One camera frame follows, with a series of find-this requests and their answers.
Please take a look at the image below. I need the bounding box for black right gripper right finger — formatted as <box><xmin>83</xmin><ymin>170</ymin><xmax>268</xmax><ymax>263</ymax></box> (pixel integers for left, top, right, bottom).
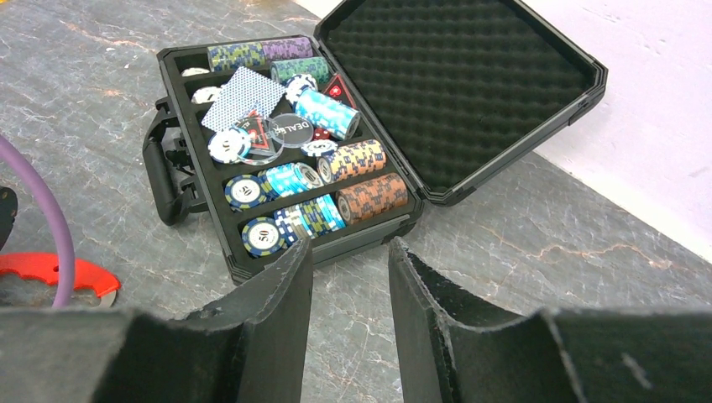
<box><xmin>388</xmin><ymin>238</ymin><xmax>711</xmax><ymax>402</ymax></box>

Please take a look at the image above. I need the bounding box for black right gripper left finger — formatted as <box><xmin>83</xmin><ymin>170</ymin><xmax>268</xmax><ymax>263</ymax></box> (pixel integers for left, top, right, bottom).
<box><xmin>1</xmin><ymin>241</ymin><xmax>313</xmax><ymax>402</ymax></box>

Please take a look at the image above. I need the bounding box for red keyring with key bunch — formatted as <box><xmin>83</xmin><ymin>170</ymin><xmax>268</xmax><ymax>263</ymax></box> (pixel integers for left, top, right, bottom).
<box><xmin>1</xmin><ymin>253</ymin><xmax>121</xmax><ymax>307</ymax></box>

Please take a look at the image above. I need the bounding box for brown poker chip stack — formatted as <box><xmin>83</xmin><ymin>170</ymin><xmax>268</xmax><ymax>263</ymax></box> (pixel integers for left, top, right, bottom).
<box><xmin>336</xmin><ymin>173</ymin><xmax>409</xmax><ymax>225</ymax></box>

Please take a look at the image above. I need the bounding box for orange poker chip stack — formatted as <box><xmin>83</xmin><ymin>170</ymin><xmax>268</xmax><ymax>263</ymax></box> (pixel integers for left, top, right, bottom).
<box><xmin>317</xmin><ymin>139</ymin><xmax>387</xmax><ymax>184</ymax></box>

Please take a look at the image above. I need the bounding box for clear dealer button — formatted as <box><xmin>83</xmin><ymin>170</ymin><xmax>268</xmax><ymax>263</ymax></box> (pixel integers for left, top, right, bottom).
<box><xmin>236</xmin><ymin>113</ymin><xmax>314</xmax><ymax>166</ymax></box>

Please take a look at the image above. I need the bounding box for black poker chip case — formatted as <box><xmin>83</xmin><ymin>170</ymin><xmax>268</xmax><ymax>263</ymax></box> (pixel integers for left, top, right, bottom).
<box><xmin>143</xmin><ymin>1</ymin><xmax>608</xmax><ymax>284</ymax></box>

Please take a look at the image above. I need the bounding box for light blue chip stack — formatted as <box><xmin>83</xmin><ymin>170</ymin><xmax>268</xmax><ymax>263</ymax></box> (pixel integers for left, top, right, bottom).
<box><xmin>295</xmin><ymin>89</ymin><xmax>361</xmax><ymax>140</ymax></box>

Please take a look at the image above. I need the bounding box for blue patterned card deck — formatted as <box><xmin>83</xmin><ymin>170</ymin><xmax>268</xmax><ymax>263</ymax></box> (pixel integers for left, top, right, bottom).
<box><xmin>201</xmin><ymin>67</ymin><xmax>286</xmax><ymax>133</ymax></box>

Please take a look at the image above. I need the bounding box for purple poker chip stack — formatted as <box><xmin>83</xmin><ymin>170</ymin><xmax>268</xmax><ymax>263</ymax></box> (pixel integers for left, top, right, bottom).
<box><xmin>207</xmin><ymin>36</ymin><xmax>315</xmax><ymax>73</ymax></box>

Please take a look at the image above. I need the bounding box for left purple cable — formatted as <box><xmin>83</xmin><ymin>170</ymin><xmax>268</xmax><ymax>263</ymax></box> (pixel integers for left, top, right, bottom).
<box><xmin>0</xmin><ymin>134</ymin><xmax>76</xmax><ymax>311</ymax></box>

